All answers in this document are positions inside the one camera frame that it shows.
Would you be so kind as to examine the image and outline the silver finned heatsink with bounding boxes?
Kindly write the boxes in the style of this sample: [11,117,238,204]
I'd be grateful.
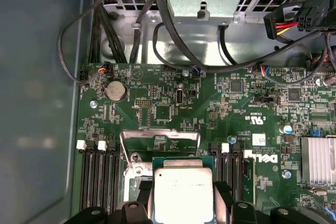
[300,136,336,186]

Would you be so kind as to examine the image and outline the thin black wire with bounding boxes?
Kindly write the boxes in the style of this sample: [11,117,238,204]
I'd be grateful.
[58,0,106,86]

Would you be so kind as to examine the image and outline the black cable bundle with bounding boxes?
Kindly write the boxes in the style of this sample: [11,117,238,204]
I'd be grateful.
[88,5,129,65]

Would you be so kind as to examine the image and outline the black power connector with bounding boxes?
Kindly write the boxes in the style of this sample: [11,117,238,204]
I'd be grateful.
[263,13,278,40]

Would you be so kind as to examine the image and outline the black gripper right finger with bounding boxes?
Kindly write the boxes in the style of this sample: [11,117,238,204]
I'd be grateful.
[213,181,320,224]

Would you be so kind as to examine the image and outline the silver CPU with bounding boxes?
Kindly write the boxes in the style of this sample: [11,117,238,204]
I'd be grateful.
[152,155,218,223]

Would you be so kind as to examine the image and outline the black PC case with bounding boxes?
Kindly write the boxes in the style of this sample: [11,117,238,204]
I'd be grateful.
[0,0,336,224]

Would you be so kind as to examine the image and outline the silver coin battery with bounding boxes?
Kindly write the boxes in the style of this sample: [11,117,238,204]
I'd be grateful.
[104,80,129,103]

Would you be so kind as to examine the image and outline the black square power plug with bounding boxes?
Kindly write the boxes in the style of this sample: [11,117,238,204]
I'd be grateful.
[296,6,325,30]

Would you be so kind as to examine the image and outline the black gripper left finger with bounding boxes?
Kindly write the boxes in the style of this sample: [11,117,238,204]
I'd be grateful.
[64,179,154,224]

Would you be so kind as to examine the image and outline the green motherboard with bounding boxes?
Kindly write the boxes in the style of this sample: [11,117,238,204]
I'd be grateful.
[76,62,336,224]

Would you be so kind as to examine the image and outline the orange red power wires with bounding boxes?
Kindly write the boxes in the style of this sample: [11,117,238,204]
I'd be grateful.
[274,20,301,37]

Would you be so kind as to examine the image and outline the metal socket cover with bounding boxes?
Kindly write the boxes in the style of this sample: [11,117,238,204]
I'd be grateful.
[119,128,202,169]

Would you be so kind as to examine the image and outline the thick black cable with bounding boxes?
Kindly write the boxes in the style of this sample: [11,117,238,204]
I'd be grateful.
[153,0,329,68]

